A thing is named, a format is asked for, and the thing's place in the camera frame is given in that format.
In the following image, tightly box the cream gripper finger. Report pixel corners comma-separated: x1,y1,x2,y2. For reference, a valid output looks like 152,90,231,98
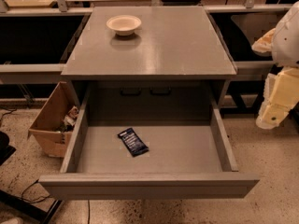
251,28,276,56
256,67,299,130

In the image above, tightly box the dark blue rxbar wrapper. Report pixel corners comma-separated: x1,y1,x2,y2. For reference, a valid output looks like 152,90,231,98
118,128,149,157

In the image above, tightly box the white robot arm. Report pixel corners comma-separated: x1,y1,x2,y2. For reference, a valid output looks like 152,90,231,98
251,2,299,130

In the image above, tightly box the open grey top drawer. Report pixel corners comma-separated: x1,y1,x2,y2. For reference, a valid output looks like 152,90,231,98
38,87,261,202

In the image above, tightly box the grey cabinet counter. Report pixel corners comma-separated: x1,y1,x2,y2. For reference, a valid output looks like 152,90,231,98
63,7,235,126

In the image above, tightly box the white paper bowl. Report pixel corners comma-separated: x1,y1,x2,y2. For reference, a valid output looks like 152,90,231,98
107,15,142,36

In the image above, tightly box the cardboard box with trash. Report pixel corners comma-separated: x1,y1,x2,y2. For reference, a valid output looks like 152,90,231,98
28,82,75,158

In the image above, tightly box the black equipment base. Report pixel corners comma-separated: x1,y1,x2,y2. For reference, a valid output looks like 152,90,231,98
0,132,16,165

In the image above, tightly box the grey metal frame rail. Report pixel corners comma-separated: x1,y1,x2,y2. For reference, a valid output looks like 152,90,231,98
0,63,64,84

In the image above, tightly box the black floor cable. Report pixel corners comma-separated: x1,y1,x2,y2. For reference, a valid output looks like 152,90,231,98
20,179,51,204

